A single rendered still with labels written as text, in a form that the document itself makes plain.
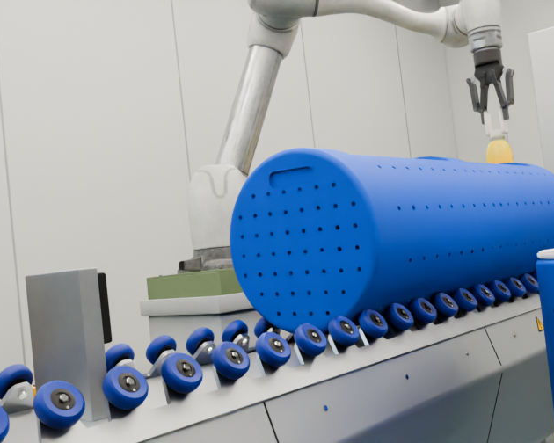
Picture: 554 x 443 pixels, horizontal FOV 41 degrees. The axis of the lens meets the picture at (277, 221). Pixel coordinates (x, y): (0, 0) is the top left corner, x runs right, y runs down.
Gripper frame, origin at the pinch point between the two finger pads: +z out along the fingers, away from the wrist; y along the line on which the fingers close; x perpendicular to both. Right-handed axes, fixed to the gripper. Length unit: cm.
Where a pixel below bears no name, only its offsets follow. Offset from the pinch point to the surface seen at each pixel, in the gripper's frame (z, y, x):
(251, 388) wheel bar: 45, 24, -136
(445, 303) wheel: 41, 24, -87
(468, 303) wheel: 42, 24, -80
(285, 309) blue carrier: 38, 9, -111
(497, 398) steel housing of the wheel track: 59, 25, -75
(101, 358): 39, 18, -152
